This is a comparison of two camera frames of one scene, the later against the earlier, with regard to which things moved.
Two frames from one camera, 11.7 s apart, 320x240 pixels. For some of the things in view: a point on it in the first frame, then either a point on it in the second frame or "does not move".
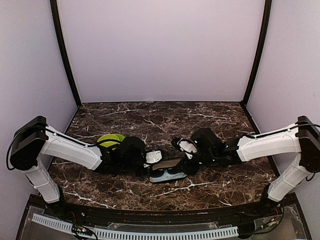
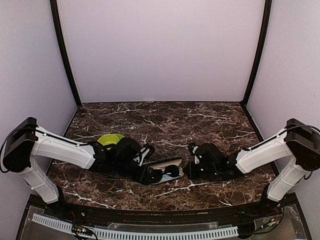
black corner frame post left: [61, 42] does not move
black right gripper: [189, 168] to [191, 174]
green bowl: [111, 136] does not move
